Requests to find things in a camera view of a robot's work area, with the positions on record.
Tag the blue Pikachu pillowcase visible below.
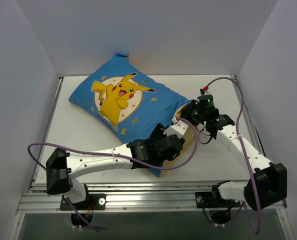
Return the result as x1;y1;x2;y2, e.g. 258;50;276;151
68;51;198;179

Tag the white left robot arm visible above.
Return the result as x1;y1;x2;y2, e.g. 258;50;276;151
46;120;188;210

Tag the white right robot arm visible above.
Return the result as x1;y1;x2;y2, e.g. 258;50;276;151
181;94;288;211

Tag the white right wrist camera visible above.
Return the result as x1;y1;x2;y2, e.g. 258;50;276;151
200;86;211;96

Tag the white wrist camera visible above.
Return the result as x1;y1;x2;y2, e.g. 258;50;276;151
200;86;211;96
163;117;189;139

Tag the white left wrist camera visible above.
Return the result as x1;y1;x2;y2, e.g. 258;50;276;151
163;117;189;139

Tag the aluminium right side rail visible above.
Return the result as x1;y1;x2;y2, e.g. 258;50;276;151
230;75;266;156

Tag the aluminium rail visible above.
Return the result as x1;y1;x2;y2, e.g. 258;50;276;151
230;75;266;156
30;77;64;186

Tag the aluminium front rail frame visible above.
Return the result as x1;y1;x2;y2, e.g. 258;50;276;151
17;180;287;215

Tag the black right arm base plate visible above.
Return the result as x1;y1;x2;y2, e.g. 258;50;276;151
194;191;241;209

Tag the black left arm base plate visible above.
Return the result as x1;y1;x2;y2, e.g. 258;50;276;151
68;193;107;211

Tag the aluminium left side rail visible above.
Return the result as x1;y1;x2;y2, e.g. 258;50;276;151
30;77;64;186

